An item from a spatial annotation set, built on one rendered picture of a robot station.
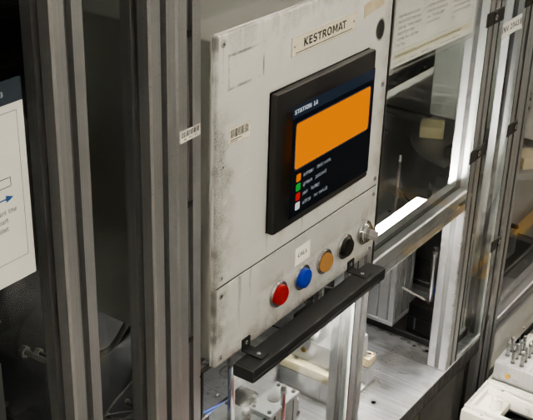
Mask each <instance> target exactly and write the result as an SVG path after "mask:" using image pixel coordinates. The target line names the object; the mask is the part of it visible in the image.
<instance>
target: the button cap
mask: <svg viewBox="0 0 533 420"><path fill-rule="evenodd" d="M311 277H312V272H311V269H309V268H304V269H303V270H302V271H301V273H300V275H299V278H298V286H299V288H306V287H307V286H308V285H309V283H310V282H311Z"/></svg>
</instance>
